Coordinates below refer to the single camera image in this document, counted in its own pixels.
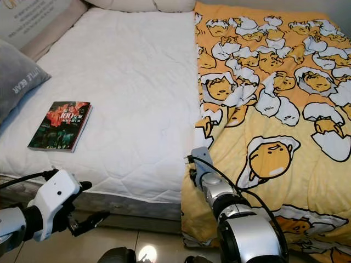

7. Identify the dark book with red cover art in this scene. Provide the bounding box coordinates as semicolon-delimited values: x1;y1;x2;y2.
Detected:
28;101;92;152

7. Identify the grey bear pillow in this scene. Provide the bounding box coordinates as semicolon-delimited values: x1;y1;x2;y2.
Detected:
0;55;52;140

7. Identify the black left robot foot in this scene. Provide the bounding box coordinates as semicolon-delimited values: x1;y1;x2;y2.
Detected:
98;247;138;263

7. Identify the grey patterned mattress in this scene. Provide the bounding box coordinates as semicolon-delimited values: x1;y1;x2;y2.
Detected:
0;174;184;221

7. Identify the white quilted mattress pad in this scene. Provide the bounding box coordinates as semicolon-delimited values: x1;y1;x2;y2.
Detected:
0;8;203;205

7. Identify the printed grey headboard cushion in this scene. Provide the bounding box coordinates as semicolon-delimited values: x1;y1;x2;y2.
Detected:
0;0;88;62

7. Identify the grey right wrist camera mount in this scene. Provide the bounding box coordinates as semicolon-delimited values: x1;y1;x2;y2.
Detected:
188;146;216;191

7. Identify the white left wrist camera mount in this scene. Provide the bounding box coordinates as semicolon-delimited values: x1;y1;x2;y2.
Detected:
32;169;83;243

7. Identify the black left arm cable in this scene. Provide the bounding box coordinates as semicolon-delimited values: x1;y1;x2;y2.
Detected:
0;170;60;191

